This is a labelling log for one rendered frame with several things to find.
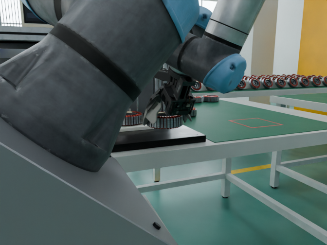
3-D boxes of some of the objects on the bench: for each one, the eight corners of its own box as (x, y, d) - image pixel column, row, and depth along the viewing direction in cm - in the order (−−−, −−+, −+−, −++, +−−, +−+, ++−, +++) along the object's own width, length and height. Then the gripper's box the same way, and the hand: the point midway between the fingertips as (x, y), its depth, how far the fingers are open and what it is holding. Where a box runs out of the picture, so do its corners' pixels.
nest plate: (154, 129, 99) (154, 125, 99) (111, 132, 94) (111, 129, 94) (141, 120, 113) (141, 117, 113) (103, 124, 107) (103, 120, 107)
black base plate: (206, 141, 91) (206, 134, 91) (-28, 168, 68) (-29, 159, 67) (155, 116, 134) (155, 112, 133) (1, 128, 111) (0, 122, 110)
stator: (145, 125, 99) (145, 114, 98) (113, 127, 96) (112, 116, 96) (140, 119, 110) (140, 110, 109) (111, 120, 107) (110, 111, 106)
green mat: (347, 127, 112) (347, 126, 112) (214, 142, 90) (214, 142, 90) (218, 99, 197) (218, 99, 197) (133, 104, 175) (133, 103, 175)
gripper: (154, 80, 65) (141, 141, 79) (222, 79, 72) (199, 135, 85) (144, 61, 71) (133, 120, 84) (208, 61, 78) (189, 116, 91)
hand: (164, 121), depth 87 cm, fingers closed on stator, 13 cm apart
